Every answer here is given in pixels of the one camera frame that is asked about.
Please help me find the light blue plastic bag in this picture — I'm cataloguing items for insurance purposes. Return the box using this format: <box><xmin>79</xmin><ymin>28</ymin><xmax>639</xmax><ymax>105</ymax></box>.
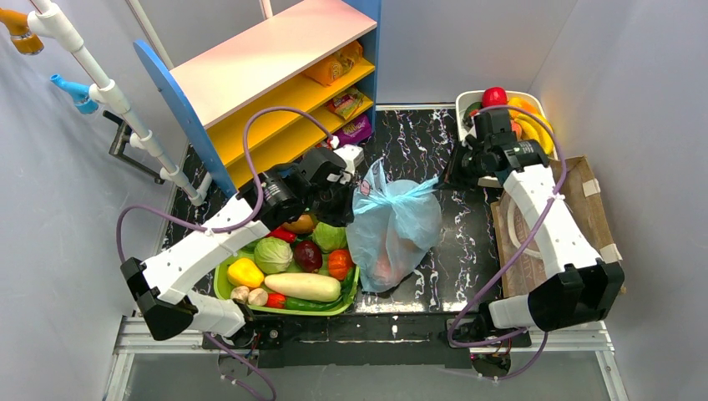
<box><xmin>346</xmin><ymin>158</ymin><xmax>443</xmax><ymax>293</ymax></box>

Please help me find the large orange pumpkin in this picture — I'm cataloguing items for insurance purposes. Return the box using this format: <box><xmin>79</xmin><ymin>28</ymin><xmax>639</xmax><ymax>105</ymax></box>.
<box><xmin>367</xmin><ymin>244</ymin><xmax>412</xmax><ymax>292</ymax></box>

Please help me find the orange snack bag top shelf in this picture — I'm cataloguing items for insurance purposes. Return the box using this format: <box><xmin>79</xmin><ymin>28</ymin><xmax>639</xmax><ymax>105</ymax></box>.
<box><xmin>302</xmin><ymin>41</ymin><xmax>363</xmax><ymax>86</ymax></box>

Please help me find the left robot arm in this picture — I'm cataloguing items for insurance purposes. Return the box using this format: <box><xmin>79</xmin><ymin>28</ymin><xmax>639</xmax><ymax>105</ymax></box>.
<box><xmin>120</xmin><ymin>145</ymin><xmax>363</xmax><ymax>341</ymax></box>

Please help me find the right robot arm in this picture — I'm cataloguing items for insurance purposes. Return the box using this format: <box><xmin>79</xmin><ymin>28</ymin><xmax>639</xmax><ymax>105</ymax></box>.
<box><xmin>436</xmin><ymin>105</ymin><xmax>625</xmax><ymax>338</ymax></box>

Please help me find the purple snack bag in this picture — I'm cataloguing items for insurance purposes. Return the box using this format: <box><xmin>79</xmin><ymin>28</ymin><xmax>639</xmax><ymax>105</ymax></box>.
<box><xmin>333</xmin><ymin>114</ymin><xmax>373</xmax><ymax>146</ymax></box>

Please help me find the green red snack bag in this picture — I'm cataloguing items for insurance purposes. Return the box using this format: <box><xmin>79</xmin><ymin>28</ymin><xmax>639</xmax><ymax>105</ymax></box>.
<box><xmin>325</xmin><ymin>87</ymin><xmax>364</xmax><ymax>120</ymax></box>

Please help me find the green cabbage at back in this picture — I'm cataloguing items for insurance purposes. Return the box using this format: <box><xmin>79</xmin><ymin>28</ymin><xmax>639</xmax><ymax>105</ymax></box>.
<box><xmin>311</xmin><ymin>222</ymin><xmax>347</xmax><ymax>253</ymax></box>

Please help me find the green cabbage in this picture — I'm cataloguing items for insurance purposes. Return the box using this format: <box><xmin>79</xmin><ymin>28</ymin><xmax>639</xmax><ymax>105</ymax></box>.
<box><xmin>254</xmin><ymin>237</ymin><xmax>293</xmax><ymax>275</ymax></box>
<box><xmin>311</xmin><ymin>222</ymin><xmax>347</xmax><ymax>253</ymax></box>

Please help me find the peach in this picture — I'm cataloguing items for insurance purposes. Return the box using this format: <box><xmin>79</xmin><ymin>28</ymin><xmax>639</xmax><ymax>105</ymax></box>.
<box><xmin>510</xmin><ymin>120</ymin><xmax>523</xmax><ymax>140</ymax></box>

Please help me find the brown potato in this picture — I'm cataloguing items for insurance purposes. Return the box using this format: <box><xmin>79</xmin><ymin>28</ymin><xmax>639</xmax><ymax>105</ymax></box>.
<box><xmin>281</xmin><ymin>213</ymin><xmax>317</xmax><ymax>235</ymax></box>

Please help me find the long red chili pepper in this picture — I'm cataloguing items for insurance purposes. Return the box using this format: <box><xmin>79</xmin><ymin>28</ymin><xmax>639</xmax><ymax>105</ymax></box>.
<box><xmin>267</xmin><ymin>227</ymin><xmax>297</xmax><ymax>244</ymax></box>

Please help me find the yellow banana bunch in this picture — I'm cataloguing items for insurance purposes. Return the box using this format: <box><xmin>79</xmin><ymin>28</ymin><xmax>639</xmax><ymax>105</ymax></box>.
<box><xmin>513</xmin><ymin>114</ymin><xmax>554</xmax><ymax>155</ymax></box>

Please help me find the green avocado at back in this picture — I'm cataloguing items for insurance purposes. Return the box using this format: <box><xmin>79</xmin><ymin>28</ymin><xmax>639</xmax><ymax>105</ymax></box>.
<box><xmin>463</xmin><ymin>101</ymin><xmax>483</xmax><ymax>127</ymax></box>

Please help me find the orange mango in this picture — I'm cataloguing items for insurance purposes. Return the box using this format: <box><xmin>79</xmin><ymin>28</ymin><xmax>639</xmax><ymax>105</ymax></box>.
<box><xmin>507</xmin><ymin>97</ymin><xmax>540</xmax><ymax>120</ymax></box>

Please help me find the red apple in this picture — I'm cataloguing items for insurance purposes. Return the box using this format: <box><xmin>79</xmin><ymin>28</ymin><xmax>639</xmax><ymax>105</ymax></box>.
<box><xmin>481</xmin><ymin>87</ymin><xmax>508</xmax><ymax>108</ymax></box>

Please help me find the dark red onion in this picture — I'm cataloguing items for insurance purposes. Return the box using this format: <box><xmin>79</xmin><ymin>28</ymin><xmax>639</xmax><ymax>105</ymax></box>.
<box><xmin>293</xmin><ymin>240</ymin><xmax>323</xmax><ymax>273</ymax></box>

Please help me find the small orange pumpkin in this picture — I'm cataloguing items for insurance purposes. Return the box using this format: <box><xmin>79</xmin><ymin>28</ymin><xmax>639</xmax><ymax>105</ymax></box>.
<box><xmin>327</xmin><ymin>249</ymin><xmax>354</xmax><ymax>282</ymax></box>

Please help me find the white fruit tray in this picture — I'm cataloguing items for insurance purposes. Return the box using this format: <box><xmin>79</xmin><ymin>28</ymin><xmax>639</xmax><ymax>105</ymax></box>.
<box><xmin>455</xmin><ymin>89</ymin><xmax>546</xmax><ymax>189</ymax></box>

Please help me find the green cabbage near centre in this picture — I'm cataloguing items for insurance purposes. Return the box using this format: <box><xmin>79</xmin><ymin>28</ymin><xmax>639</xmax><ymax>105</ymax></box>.
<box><xmin>254</xmin><ymin>237</ymin><xmax>293</xmax><ymax>275</ymax></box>

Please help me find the green plastic vegetable bin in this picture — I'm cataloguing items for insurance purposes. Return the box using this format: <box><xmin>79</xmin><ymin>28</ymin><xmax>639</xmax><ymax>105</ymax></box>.
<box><xmin>213</xmin><ymin>233</ymin><xmax>359</xmax><ymax>316</ymax></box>

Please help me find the green leaf sprig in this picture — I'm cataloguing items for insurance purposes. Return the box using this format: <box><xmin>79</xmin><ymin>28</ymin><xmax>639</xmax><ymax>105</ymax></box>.
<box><xmin>341</xmin><ymin>266</ymin><xmax>357</xmax><ymax>302</ymax></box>

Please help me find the white radish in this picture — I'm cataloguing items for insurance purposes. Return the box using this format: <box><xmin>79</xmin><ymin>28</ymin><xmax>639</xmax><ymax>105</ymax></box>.
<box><xmin>264</xmin><ymin>272</ymin><xmax>341</xmax><ymax>302</ymax></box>

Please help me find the yellow bell pepper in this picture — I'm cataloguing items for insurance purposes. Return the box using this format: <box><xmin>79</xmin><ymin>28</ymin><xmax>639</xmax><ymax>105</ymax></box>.
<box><xmin>227</xmin><ymin>258</ymin><xmax>265</xmax><ymax>289</ymax></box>

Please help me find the green chili pepper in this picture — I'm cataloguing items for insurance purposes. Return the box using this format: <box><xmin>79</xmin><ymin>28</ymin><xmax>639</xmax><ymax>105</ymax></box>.
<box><xmin>285</xmin><ymin>297</ymin><xmax>341</xmax><ymax>312</ymax></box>

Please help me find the red bell pepper front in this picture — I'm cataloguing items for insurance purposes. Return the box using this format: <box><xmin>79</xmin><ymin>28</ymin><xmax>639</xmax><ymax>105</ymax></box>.
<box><xmin>265</xmin><ymin>292</ymin><xmax>287</xmax><ymax>309</ymax></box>

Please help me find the garlic bulb right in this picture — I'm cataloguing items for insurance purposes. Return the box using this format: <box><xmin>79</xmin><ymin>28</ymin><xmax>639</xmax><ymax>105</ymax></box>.
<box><xmin>247</xmin><ymin>288</ymin><xmax>269</xmax><ymax>307</ymax></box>

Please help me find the garlic bulb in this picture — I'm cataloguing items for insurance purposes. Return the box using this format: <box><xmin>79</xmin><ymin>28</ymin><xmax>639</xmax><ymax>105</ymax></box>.
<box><xmin>247</xmin><ymin>288</ymin><xmax>269</xmax><ymax>307</ymax></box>
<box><xmin>230</xmin><ymin>286</ymin><xmax>250</xmax><ymax>304</ymax></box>

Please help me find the garlic bulb left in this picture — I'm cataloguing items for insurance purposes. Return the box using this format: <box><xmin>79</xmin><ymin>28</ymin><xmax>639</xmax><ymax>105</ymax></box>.
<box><xmin>230</xmin><ymin>286</ymin><xmax>250</xmax><ymax>304</ymax></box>

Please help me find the blue yellow shelf unit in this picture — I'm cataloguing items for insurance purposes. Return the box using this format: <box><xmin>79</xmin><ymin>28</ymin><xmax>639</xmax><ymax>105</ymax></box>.
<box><xmin>134</xmin><ymin>1</ymin><xmax>382</xmax><ymax>196</ymax></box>

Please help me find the blue hook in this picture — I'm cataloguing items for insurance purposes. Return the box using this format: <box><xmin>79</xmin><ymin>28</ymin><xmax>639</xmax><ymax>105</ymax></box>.
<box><xmin>49</xmin><ymin>74</ymin><xmax>99</xmax><ymax>114</ymax></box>

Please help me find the white pipe stand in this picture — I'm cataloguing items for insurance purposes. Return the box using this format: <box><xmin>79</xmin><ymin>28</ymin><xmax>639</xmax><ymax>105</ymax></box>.
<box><xmin>28</xmin><ymin>1</ymin><xmax>212</xmax><ymax>206</ymax></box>

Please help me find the orange hook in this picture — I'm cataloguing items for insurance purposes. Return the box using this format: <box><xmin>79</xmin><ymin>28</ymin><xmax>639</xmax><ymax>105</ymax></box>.
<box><xmin>1</xmin><ymin>8</ymin><xmax>44</xmax><ymax>55</ymax></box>

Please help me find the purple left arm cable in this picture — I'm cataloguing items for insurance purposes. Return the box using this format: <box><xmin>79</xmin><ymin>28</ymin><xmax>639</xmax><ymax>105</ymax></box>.
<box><xmin>115</xmin><ymin>106</ymin><xmax>338</xmax><ymax>401</ymax></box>

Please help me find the black metal bracket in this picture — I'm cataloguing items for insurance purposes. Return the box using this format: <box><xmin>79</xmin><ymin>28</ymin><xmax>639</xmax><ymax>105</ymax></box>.
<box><xmin>102</xmin><ymin>110</ymin><xmax>167</xmax><ymax>185</ymax></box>

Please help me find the aluminium base frame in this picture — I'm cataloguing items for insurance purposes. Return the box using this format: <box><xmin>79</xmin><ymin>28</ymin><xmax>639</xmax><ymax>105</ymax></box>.
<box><xmin>104</xmin><ymin>312</ymin><xmax>628</xmax><ymax>400</ymax></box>

